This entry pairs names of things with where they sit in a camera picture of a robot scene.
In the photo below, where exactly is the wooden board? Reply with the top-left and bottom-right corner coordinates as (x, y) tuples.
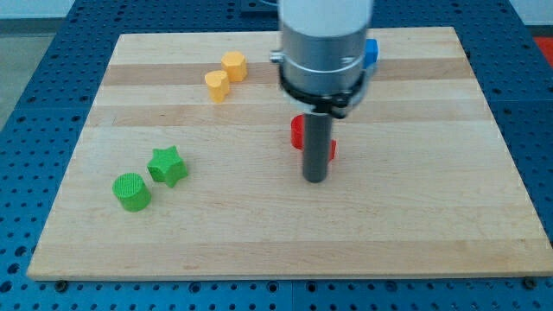
(28, 27), (552, 281)

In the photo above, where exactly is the yellow heart block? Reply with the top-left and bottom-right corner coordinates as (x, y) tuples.
(204, 70), (230, 103)

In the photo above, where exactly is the yellow hexagon block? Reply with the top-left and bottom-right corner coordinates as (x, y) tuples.
(221, 51), (248, 82)

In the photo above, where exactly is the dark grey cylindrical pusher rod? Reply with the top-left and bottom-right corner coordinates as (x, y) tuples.
(302, 114), (333, 183)

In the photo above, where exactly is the blue block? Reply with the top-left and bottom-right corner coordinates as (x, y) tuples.
(364, 39), (378, 69)

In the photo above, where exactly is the red block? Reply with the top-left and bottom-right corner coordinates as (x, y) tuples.
(290, 114), (337, 162)

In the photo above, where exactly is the green cylinder block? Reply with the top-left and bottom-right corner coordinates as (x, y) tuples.
(111, 173), (151, 213)

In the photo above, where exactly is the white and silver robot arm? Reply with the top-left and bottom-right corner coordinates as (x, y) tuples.
(270, 0), (375, 183)

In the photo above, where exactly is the green star block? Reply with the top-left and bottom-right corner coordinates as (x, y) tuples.
(147, 145), (188, 187)

